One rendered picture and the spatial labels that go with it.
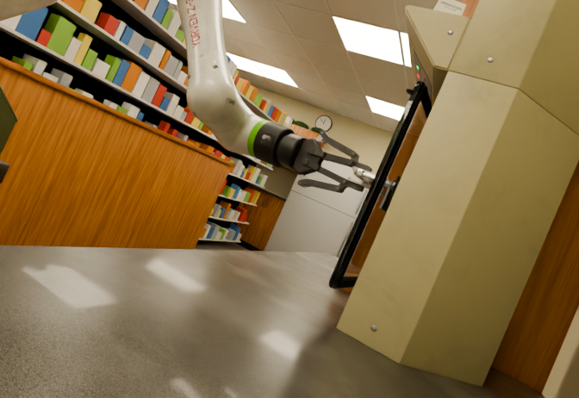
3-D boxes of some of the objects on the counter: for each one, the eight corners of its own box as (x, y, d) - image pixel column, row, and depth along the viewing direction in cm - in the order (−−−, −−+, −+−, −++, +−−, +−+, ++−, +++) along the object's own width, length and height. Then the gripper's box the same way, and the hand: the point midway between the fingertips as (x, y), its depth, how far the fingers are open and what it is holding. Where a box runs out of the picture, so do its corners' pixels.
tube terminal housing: (472, 361, 85) (609, 40, 87) (494, 419, 55) (702, -72, 57) (365, 304, 95) (491, 16, 96) (335, 328, 65) (518, -91, 67)
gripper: (264, 174, 85) (364, 217, 74) (292, 113, 85) (395, 146, 74) (280, 181, 92) (372, 222, 80) (305, 125, 92) (401, 157, 81)
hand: (367, 180), depth 79 cm, fingers closed, pressing on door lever
